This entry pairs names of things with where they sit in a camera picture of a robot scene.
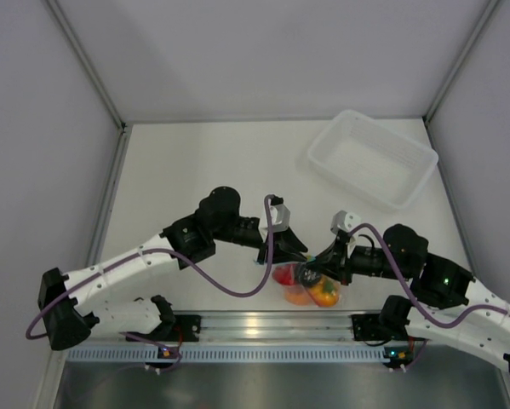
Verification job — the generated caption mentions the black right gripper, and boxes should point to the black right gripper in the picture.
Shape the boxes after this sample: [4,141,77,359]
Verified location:
[306,235,411,285]

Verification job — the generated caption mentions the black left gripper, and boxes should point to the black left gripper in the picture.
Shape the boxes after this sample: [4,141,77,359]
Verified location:
[213,216,307,265]

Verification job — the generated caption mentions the red fake pepper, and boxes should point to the red fake pepper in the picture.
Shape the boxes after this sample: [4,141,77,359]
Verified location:
[272,263,297,286]

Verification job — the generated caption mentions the black fake food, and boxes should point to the black fake food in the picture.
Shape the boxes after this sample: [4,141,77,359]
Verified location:
[295,263,322,288]

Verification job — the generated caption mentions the yellow fake bell pepper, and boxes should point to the yellow fake bell pepper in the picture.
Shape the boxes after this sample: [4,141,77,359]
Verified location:
[307,277,341,308]

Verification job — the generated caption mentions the clear zip top bag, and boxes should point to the clear zip top bag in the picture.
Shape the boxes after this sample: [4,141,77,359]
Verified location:
[268,253,341,308]

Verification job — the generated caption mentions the orange fake fruit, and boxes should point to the orange fake fruit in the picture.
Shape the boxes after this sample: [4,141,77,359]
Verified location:
[283,285,312,306]

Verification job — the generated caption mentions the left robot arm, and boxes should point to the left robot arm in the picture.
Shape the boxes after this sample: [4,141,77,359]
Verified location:
[26,187,308,351]

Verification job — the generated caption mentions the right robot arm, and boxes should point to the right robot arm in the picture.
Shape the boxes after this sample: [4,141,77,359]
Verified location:
[307,223,510,376]

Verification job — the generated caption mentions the white plastic basket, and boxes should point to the white plastic basket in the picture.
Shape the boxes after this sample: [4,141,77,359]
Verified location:
[307,110,438,211]

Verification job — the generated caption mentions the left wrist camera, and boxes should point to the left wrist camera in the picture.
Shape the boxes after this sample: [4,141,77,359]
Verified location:
[267,196,290,233]

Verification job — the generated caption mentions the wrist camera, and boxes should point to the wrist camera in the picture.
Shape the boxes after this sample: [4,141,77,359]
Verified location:
[267,196,290,233]
[330,210,361,234]

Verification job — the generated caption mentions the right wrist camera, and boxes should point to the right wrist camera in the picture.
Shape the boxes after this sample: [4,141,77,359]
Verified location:
[330,210,361,234]

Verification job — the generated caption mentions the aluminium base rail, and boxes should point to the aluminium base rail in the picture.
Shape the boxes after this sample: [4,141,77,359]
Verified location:
[175,309,390,344]

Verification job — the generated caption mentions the white slotted cable duct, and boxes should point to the white slotted cable duct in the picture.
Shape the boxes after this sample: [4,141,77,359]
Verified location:
[66,344,410,364]

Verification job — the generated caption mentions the aluminium frame post right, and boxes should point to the aluminium frame post right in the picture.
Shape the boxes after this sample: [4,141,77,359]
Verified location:
[423,0,502,125]

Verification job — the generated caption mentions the aluminium frame post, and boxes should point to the aluminium frame post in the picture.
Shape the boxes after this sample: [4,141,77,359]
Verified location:
[423,0,502,125]
[43,0,126,130]

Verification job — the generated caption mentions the aluminium frame post left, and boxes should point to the aluminium frame post left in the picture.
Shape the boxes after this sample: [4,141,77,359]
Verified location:
[43,0,126,130]

